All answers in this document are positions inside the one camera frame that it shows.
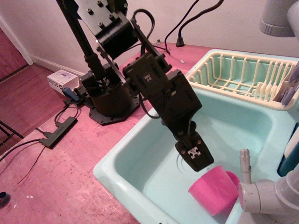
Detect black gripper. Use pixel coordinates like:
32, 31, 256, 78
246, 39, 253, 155
123, 52, 214, 172

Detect pink plastic cup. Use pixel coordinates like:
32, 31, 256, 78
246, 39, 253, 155
188, 166, 240, 216

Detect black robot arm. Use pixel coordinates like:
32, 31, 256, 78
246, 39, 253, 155
57, 0, 214, 171

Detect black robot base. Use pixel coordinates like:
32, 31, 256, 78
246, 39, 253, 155
74, 63, 140, 126

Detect teal toy sink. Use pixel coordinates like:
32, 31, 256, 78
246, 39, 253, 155
93, 87, 299, 224

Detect beige toy faucet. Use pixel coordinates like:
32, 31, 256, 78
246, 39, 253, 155
238, 149, 299, 224

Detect cream dish rack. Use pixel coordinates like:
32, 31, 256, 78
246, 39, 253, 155
186, 49, 299, 111

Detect dark teal bottle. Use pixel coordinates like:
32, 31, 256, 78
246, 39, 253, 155
278, 123, 299, 176

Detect purple utensils in rack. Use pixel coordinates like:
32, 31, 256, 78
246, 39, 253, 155
280, 63, 299, 107

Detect blue clamp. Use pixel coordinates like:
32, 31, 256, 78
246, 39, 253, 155
62, 87, 83, 105

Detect black usb hub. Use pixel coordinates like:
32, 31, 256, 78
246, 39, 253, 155
36, 117, 78, 149

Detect white cardboard box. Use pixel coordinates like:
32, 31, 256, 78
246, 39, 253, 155
47, 70, 79, 95

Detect grey lamp head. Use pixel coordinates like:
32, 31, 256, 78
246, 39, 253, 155
259, 0, 299, 38

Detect dark round object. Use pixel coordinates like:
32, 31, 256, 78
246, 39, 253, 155
0, 191, 11, 209

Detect black gooseneck cable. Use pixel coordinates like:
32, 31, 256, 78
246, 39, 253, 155
175, 0, 225, 48

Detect black power cable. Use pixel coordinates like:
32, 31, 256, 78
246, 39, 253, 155
164, 0, 201, 56

